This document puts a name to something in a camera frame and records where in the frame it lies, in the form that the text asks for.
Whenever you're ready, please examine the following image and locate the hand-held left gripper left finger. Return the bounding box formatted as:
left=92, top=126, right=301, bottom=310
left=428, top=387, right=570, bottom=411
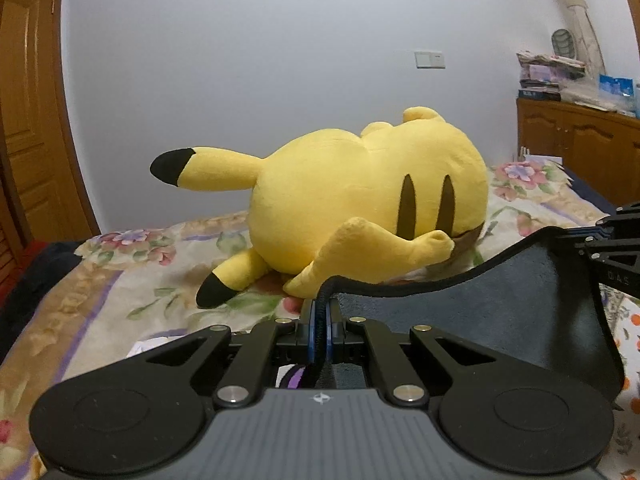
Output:
left=142, top=302, right=323, bottom=408

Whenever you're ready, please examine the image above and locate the yellow plush toy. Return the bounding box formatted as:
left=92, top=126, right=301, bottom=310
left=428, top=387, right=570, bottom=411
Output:
left=150, top=106, right=490, bottom=309

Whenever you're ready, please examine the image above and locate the floral bed sheet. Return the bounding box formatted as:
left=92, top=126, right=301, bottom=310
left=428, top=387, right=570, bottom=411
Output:
left=0, top=157, right=640, bottom=480

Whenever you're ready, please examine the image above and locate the stack of books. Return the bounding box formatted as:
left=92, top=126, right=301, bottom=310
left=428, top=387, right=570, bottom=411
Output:
left=516, top=50, right=587, bottom=100

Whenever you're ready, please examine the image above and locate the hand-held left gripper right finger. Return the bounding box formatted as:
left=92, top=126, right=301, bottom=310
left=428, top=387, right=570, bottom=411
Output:
left=325, top=299, right=501, bottom=408

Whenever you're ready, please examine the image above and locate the beige hanging cloth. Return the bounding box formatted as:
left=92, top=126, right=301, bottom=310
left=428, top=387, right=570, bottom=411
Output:
left=545, top=0, right=608, bottom=77

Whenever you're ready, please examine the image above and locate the dark blue cloth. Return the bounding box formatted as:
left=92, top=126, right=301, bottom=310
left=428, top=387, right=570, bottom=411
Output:
left=0, top=241, right=96, bottom=361

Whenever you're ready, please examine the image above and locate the blue printed box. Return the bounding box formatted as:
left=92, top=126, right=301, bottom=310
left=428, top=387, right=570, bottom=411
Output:
left=599, top=74, right=637, bottom=112

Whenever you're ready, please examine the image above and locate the white paper pile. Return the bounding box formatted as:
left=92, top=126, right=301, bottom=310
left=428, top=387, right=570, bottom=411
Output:
left=559, top=80, right=623, bottom=112

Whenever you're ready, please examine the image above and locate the dark blue mattress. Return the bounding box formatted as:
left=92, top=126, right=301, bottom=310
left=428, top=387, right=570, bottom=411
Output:
left=562, top=166, right=619, bottom=216

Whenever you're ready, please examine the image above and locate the white paper sheet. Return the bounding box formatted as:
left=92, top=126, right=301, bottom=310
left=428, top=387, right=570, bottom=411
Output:
left=127, top=337, right=173, bottom=358

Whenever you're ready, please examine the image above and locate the dark navy towel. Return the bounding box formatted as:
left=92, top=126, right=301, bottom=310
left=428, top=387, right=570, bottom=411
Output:
left=314, top=226, right=627, bottom=403

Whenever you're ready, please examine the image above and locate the wooden cabinet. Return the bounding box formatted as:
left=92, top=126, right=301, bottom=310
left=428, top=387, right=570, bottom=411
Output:
left=516, top=97, right=640, bottom=206

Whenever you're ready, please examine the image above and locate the grey shell-shaped ornament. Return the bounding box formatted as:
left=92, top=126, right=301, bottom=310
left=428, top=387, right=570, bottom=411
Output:
left=551, top=29, right=576, bottom=57

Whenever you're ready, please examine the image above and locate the wooden door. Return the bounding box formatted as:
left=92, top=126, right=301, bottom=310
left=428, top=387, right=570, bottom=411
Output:
left=0, top=0, right=102, bottom=257

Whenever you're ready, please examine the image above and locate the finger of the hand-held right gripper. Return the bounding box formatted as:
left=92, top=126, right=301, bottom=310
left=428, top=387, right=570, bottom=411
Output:
left=595, top=204, right=640, bottom=241
left=574, top=237, right=640, bottom=306

